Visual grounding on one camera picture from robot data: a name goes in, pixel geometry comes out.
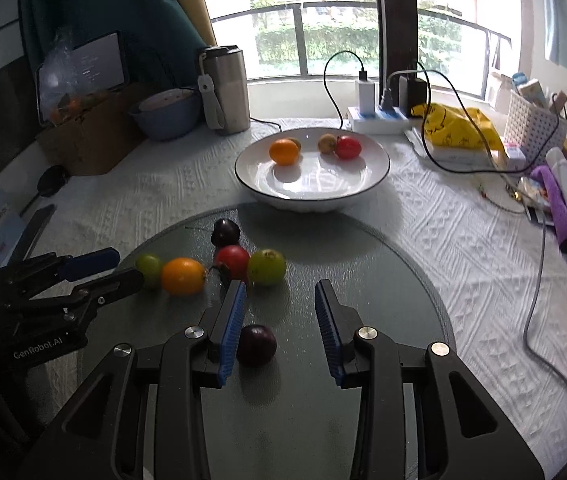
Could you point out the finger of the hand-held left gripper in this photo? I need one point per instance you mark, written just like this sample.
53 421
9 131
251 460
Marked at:
116 284
90 262

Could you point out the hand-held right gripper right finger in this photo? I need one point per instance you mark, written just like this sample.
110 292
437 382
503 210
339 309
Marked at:
327 335

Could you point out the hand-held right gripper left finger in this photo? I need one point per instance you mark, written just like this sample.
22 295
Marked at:
230 332

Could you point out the dark purple plum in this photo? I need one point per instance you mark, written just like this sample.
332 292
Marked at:
256 344
225 232

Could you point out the white ceramic bowl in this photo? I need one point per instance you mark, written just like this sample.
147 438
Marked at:
313 180

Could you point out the green grape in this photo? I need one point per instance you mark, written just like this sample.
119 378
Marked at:
149 266

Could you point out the black flat tool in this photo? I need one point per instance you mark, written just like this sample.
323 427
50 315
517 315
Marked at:
35 232

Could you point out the orange citrus fruit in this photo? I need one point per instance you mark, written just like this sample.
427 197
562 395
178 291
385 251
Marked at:
183 276
284 152

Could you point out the red tomato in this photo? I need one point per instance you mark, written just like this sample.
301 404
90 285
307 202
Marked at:
232 259
348 147

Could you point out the green tomato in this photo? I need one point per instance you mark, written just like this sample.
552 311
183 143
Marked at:
267 267

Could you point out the round glass table mat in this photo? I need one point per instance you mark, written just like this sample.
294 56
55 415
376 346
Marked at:
293 410

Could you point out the black rounded object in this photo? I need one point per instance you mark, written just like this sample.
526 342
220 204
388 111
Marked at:
52 180

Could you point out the white blue paper packet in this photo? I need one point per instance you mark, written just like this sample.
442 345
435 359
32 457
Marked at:
3 230

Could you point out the brown cardboard box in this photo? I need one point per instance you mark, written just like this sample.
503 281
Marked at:
93 132

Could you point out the blue bowl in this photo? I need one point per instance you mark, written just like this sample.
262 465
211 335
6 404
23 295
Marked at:
166 115

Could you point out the clear plastic bag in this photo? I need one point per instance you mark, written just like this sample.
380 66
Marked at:
63 90

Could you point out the brown kiwi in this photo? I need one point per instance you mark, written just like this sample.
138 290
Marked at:
327 143
296 143

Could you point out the tablet screen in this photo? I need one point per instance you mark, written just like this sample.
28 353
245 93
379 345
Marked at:
94 66

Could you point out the white power strip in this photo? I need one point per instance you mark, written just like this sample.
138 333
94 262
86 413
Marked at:
378 121

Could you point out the white flat box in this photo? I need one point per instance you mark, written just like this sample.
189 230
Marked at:
463 154

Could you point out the blue plug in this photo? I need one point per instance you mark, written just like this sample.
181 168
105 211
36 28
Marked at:
387 99

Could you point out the teal curtain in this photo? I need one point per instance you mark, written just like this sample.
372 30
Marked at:
113 20

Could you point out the white charger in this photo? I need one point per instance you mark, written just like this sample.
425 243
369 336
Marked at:
365 93

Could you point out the yellow plastic bag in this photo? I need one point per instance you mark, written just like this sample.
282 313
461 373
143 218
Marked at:
458 127

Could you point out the black charger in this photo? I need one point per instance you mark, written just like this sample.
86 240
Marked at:
413 92

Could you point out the small white box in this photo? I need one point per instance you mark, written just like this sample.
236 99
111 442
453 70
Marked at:
513 154

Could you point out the white plastic basket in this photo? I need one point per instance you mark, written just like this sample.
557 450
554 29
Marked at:
533 122

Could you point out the white carton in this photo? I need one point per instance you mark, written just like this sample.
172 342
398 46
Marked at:
532 91

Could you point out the balcony railing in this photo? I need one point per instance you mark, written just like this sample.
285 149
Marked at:
343 10

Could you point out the dark window post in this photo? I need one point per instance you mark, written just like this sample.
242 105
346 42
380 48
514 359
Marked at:
396 25

